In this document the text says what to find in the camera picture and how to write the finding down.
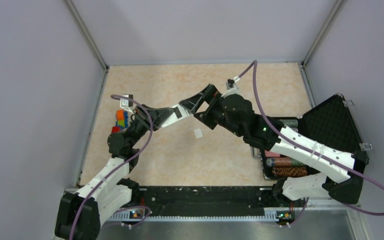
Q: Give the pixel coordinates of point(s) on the pink card deck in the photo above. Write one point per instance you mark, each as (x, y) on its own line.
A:
(269, 154)

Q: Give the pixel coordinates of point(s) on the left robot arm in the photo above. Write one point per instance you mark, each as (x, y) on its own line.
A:
(106, 172)

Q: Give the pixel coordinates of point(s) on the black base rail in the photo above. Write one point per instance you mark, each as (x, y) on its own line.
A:
(132, 203)

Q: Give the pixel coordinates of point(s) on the black poker chip case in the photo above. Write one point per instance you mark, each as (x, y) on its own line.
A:
(330, 123)

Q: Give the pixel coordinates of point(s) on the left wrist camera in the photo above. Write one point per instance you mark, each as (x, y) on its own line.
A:
(126, 102)

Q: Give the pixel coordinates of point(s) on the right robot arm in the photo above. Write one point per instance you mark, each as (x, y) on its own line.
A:
(259, 132)

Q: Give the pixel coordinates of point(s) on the white battery cover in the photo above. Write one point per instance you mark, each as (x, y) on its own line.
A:
(198, 133)

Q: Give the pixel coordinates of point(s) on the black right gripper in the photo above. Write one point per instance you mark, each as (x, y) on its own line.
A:
(193, 104)

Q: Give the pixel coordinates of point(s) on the colourful toy block truck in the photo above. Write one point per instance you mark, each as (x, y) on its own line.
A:
(121, 121)

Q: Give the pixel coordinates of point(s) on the green blue chip stack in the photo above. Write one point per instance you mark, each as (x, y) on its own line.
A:
(283, 162)

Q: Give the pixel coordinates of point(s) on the white remote control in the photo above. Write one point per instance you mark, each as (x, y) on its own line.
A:
(180, 113)

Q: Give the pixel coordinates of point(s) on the orange blue chip stack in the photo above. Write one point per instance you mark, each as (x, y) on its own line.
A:
(289, 171)

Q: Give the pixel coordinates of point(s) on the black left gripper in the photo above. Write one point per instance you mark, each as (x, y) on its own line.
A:
(157, 116)

